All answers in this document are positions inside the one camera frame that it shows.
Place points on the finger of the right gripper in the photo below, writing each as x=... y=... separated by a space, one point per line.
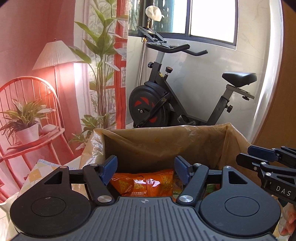
x=284 y=155
x=265 y=169

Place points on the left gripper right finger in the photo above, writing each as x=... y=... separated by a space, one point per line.
x=195 y=179

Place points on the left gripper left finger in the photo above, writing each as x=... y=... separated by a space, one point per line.
x=96 y=177

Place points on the orange snack bag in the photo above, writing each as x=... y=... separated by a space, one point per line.
x=156 y=184

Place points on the wooden headboard panel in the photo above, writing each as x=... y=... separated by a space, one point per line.
x=278 y=125

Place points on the cardboard box with plastic liner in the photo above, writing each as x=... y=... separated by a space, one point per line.
x=148 y=150

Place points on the dark framed window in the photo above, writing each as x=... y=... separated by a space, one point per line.
x=212 y=22

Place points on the white cap on pole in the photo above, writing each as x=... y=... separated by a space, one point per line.
x=154 y=13

